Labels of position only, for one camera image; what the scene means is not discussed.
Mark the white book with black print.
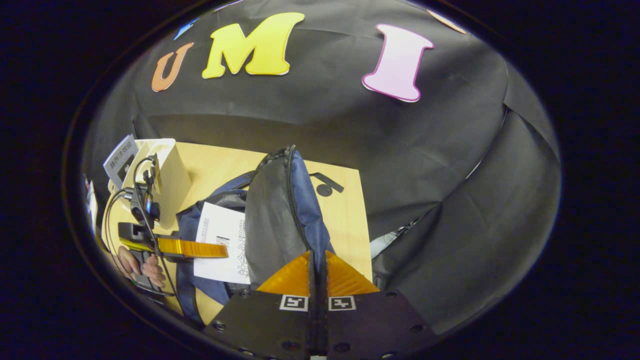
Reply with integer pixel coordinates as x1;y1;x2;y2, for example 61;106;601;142
193;201;251;286

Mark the blue schoolbag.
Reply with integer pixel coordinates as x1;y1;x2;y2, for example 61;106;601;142
175;145;346;326

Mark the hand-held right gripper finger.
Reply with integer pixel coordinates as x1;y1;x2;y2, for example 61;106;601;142
319;249;442;360
201;249;321;360

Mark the white book with blue edges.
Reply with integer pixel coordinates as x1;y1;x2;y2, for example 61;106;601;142
103;133;140;190

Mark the white bookshelf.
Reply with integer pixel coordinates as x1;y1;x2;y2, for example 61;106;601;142
107;138;193;231

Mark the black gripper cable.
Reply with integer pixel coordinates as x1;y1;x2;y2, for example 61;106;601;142
102;155;178;301

